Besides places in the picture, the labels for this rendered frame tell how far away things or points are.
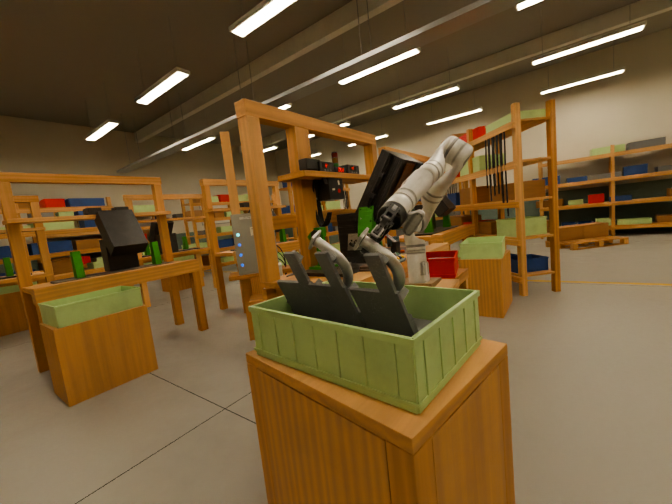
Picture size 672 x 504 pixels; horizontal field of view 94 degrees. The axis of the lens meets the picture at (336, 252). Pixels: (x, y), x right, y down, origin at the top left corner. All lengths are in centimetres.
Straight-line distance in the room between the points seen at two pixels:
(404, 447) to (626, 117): 1059
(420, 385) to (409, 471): 16
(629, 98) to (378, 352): 1060
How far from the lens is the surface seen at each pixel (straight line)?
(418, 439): 73
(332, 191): 225
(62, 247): 825
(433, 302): 110
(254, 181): 191
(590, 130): 1090
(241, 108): 202
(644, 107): 1104
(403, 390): 76
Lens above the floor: 123
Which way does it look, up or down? 6 degrees down
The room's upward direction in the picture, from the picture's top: 6 degrees counter-clockwise
